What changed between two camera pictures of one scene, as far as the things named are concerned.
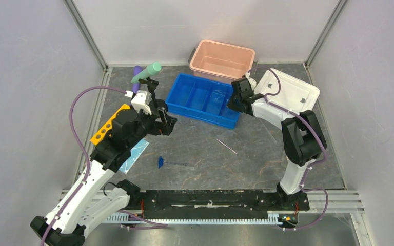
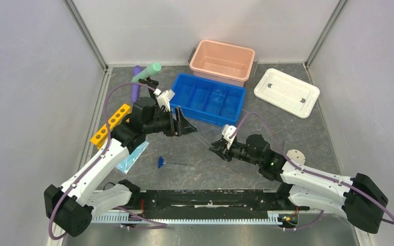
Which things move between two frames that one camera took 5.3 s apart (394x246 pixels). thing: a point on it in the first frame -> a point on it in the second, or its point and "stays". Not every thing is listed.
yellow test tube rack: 107,125 stays
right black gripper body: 233,102 -> 237,152
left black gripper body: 151,126 stays
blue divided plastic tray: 192,97 stays
